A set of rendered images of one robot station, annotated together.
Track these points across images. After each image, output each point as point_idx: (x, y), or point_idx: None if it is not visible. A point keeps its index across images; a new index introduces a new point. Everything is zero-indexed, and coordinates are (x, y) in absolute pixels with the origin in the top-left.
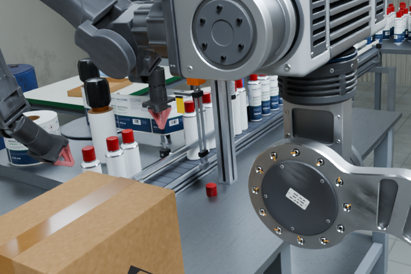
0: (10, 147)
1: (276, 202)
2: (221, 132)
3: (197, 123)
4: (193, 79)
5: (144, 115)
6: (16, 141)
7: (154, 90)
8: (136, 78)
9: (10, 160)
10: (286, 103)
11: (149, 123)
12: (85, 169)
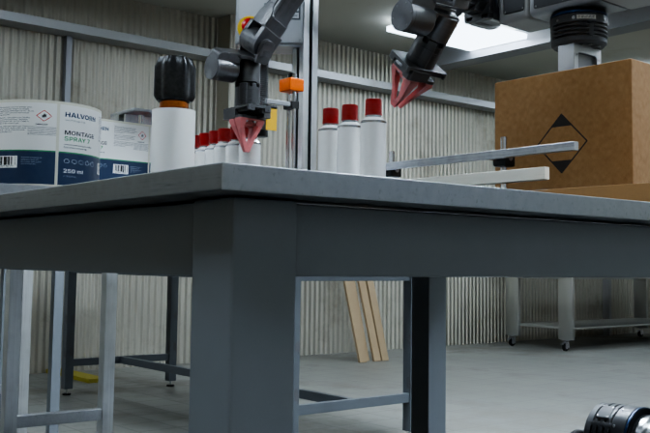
0: (67, 147)
1: None
2: (310, 159)
3: (295, 143)
4: (299, 82)
5: (138, 157)
6: (84, 134)
7: (257, 90)
8: (232, 70)
9: (48, 180)
10: (576, 47)
11: (145, 170)
12: (384, 124)
